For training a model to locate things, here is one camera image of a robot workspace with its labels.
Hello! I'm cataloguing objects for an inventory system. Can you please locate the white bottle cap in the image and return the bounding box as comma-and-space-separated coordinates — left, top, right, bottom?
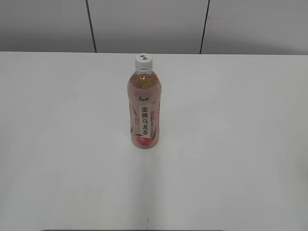
135, 53, 153, 71

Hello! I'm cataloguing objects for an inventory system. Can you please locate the pink peach tea bottle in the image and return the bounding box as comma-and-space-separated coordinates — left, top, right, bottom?
128, 69, 162, 149

